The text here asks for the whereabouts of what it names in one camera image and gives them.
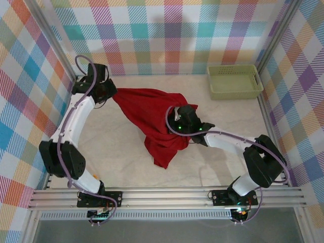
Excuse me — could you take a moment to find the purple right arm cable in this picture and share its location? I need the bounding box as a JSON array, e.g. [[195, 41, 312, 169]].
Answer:
[[165, 106, 291, 225]]

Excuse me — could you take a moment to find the right controller circuit board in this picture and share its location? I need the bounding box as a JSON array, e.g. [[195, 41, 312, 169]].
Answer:
[[230, 208, 251, 219]]

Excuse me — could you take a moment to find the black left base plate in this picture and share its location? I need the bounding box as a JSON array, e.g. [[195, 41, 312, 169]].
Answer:
[[76, 191, 124, 209]]

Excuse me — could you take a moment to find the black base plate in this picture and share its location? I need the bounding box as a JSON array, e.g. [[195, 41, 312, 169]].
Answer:
[[211, 189, 259, 207], [76, 191, 124, 209]]

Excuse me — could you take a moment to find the grey metal panel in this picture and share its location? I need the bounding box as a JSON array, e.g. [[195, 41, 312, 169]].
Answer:
[[32, 219, 304, 243]]

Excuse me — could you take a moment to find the slotted grey cable duct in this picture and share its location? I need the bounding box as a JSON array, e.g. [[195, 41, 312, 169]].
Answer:
[[40, 212, 234, 220]]

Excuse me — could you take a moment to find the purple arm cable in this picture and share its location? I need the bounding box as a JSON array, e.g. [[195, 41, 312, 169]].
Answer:
[[165, 106, 291, 225], [57, 54, 119, 226]]

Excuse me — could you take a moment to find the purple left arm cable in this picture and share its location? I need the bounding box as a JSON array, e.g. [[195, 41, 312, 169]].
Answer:
[[57, 54, 119, 226]]

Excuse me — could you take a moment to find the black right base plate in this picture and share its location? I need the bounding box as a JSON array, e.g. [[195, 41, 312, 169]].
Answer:
[[211, 189, 259, 207]]

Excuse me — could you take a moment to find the red t-shirt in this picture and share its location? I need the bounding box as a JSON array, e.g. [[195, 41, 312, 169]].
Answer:
[[112, 87, 199, 169]]

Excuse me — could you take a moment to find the left controller circuit board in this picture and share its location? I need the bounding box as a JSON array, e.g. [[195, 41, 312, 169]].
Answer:
[[87, 209, 112, 220]]

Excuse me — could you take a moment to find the aluminium frame post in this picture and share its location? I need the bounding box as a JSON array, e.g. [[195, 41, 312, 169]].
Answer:
[[24, 0, 79, 82], [255, 0, 304, 75]]

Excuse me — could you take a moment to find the pale green plastic basket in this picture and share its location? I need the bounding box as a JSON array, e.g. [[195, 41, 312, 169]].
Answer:
[[207, 64, 264, 101]]

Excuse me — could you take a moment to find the controller circuit board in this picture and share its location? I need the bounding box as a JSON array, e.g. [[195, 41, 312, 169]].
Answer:
[[87, 209, 112, 220], [230, 208, 251, 219]]

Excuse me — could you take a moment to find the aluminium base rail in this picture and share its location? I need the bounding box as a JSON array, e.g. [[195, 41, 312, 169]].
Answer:
[[27, 187, 307, 210]]

